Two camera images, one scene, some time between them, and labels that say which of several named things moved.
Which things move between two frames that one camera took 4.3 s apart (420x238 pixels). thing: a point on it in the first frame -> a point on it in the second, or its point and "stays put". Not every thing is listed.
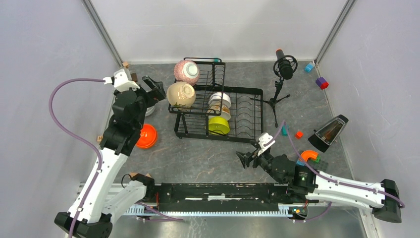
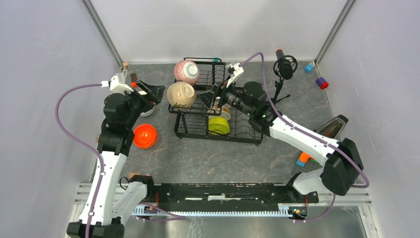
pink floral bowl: [186, 71] stays put
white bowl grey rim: [149, 110] stays put
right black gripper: [246, 158] -> [207, 97]
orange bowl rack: [148, 137] stays put
